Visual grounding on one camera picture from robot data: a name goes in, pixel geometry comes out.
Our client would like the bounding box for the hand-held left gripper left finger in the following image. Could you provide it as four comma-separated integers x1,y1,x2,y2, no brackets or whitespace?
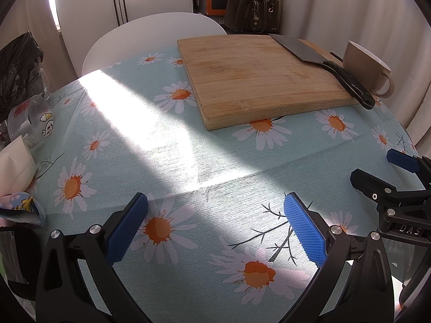
35,192,149,323

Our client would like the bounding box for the black handled cleaver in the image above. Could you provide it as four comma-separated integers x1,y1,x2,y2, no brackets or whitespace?
269,34,376,110

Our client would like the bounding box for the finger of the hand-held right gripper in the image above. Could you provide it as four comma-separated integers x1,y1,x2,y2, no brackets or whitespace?
350,169,431,209
387,149,431,185

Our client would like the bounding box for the wooden cutting board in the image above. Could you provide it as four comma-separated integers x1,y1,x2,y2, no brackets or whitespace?
177,34,376,131

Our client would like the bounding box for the colourful printed paper carton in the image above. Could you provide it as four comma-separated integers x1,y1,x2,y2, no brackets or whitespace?
0,191,47,227

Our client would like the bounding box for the white curtain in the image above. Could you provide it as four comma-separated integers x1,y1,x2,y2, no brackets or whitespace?
279,0,431,135

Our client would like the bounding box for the brown handbag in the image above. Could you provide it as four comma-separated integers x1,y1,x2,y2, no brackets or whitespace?
224,0,281,34

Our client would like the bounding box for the waste bin with black bag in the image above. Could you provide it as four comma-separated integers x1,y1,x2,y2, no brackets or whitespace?
0,31,44,122

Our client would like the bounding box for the white chair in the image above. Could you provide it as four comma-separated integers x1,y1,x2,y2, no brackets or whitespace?
82,13,228,78

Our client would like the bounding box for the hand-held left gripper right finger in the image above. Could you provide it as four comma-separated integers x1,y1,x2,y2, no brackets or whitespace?
283,193,394,323

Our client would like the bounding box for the beige mug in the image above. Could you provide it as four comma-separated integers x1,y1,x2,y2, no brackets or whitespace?
342,40,395,99

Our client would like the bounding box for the daisy print tablecloth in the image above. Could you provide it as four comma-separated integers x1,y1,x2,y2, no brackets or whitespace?
0,45,421,323

